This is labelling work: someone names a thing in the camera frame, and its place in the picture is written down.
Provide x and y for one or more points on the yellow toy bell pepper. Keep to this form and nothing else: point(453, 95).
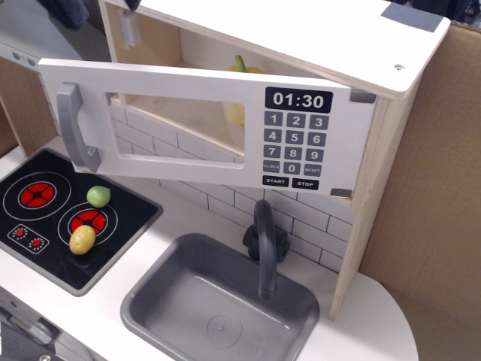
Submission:
point(234, 112)

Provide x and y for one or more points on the green toy lime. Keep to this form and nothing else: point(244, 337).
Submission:
point(98, 196)

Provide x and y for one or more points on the brown cardboard panel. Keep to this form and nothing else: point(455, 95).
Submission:
point(424, 247)

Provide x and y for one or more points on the grey toy sink basin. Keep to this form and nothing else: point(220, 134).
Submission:
point(200, 301)

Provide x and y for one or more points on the yellow toy potato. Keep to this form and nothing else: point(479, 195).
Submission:
point(82, 240)

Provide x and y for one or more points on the black toy stovetop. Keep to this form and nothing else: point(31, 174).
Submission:
point(43, 201)

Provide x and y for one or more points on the white toy microwave door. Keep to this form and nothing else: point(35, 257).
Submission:
point(300, 134)

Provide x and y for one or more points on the wooden toy microwave cabinet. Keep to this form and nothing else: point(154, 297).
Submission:
point(345, 41)

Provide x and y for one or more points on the grey tape patch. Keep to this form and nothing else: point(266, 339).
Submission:
point(412, 17)

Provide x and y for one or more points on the dark grey toy faucet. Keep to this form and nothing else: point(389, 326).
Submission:
point(267, 246)

